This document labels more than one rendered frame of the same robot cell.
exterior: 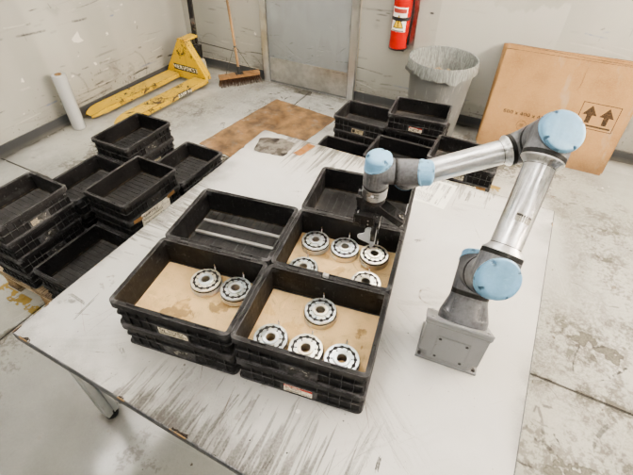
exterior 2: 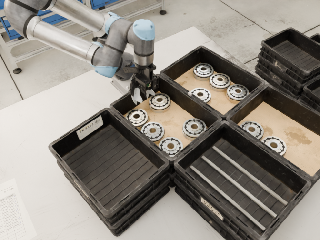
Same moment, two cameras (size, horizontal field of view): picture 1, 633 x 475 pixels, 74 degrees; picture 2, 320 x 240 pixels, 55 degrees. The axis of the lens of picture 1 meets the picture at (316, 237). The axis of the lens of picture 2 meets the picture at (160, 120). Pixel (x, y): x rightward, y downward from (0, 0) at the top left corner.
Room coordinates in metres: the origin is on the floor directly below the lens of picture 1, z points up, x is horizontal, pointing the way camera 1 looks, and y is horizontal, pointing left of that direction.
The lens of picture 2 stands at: (1.74, 0.36, 1.91)
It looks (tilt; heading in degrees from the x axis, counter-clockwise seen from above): 51 degrees down; 213
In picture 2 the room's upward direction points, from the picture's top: 4 degrees counter-clockwise
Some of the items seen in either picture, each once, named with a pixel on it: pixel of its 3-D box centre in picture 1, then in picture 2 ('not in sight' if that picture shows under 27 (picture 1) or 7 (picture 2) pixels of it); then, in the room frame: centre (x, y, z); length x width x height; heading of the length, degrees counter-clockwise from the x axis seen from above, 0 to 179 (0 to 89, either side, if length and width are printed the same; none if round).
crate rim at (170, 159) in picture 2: (340, 248); (164, 114); (1.02, -0.08, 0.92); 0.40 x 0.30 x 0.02; 73
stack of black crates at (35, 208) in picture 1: (33, 230); not in sight; (1.68, 1.55, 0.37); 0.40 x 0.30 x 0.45; 153
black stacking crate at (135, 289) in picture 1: (195, 293); (283, 135); (0.85, 0.39, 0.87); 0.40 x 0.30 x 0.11; 73
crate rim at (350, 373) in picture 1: (313, 316); (211, 79); (0.73, 0.01, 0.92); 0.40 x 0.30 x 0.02; 73
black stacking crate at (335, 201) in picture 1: (359, 207); (109, 162); (1.31, -0.17, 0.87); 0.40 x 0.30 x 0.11; 73
